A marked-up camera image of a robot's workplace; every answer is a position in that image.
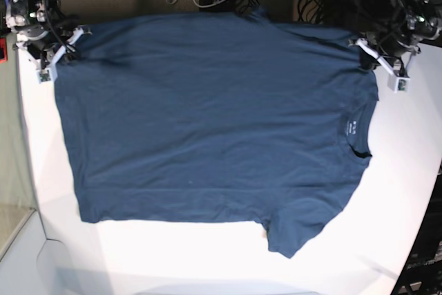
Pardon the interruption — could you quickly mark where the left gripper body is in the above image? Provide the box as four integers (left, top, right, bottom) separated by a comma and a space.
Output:
358, 0, 441, 64

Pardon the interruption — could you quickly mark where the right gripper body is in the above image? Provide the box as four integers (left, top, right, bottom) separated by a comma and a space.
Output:
4, 0, 78, 64

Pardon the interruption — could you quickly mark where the dark blue t-shirt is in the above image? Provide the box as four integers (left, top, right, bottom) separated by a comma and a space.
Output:
55, 11, 378, 258

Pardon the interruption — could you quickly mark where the red black device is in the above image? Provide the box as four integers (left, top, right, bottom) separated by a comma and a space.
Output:
0, 37, 8, 64

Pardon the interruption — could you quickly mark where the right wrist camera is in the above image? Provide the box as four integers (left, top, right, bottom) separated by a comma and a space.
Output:
36, 68, 57, 84

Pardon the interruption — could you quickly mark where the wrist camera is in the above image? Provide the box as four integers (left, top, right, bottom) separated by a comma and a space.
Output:
387, 75, 410, 93
36, 68, 57, 84

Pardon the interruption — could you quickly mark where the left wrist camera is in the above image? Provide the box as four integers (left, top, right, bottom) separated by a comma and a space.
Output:
387, 75, 410, 93

